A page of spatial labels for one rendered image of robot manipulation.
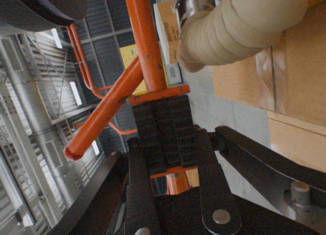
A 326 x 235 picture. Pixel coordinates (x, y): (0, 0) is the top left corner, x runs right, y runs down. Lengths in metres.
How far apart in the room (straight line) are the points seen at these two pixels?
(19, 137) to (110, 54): 9.10
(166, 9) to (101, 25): 9.69
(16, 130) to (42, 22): 2.55
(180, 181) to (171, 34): 1.85
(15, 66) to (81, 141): 5.77
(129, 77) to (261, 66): 0.16
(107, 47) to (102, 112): 11.12
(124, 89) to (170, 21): 1.91
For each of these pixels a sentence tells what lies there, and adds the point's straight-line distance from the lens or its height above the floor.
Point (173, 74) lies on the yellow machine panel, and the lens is 7.54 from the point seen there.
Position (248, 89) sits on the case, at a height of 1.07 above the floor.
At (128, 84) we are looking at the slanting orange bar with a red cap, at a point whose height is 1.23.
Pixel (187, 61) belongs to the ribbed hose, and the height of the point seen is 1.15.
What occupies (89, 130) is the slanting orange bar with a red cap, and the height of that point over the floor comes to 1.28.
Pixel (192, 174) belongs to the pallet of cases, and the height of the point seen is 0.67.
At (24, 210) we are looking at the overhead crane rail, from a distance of 2.74.
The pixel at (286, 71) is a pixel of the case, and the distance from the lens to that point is 0.20.
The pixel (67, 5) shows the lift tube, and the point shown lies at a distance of 0.24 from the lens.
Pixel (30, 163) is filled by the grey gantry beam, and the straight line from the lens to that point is 2.81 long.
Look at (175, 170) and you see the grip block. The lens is 0.17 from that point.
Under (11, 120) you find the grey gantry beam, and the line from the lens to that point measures 2.74.
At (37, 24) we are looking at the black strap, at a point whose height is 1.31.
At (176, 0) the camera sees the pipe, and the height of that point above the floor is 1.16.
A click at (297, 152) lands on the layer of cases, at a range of 1.14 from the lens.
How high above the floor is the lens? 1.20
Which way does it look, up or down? 1 degrees up
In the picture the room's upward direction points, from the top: 104 degrees counter-clockwise
